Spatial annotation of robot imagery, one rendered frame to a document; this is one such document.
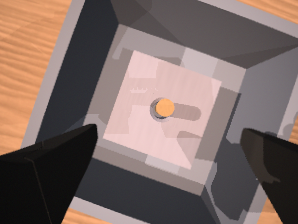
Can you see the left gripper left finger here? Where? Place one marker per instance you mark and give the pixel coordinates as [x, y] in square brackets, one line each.
[38, 182]

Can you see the pale pink square plate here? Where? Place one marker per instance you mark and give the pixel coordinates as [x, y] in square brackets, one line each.
[173, 138]

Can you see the light brown wooden peg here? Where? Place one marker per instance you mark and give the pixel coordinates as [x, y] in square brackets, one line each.
[165, 107]

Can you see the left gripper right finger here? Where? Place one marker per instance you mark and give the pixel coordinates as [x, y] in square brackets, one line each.
[274, 162]

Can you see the grey open box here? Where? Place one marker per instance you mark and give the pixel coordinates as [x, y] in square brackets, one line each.
[254, 54]

